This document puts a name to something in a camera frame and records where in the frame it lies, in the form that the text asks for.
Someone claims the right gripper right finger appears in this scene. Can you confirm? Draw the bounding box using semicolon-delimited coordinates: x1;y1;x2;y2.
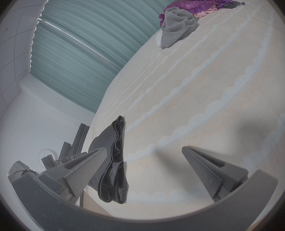
182;146;249;199

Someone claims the bed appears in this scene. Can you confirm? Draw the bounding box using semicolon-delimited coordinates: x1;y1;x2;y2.
80;0;285;226

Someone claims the small black garment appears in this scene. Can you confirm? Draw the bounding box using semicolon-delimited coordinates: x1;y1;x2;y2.
225;0;242;9

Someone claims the black chest of drawers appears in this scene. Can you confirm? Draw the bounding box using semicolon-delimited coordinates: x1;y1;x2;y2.
61;123;90;162

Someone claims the black T-shirt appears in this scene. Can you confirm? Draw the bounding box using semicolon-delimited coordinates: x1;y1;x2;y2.
88;115;130;205

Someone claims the grey garment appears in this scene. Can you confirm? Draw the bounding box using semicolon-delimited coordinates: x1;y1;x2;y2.
160;7;199;49

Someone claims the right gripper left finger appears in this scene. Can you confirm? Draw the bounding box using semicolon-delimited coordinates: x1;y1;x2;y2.
40;147;107;197

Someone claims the purple satin garment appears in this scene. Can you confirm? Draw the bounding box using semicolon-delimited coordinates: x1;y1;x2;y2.
159;0;246;28

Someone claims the blue-green curtain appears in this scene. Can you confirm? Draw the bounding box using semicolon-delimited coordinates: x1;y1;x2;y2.
29;20;122;114
40;0;179;70

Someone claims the pink garment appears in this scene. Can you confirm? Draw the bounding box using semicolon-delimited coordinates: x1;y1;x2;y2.
193;7;218;19

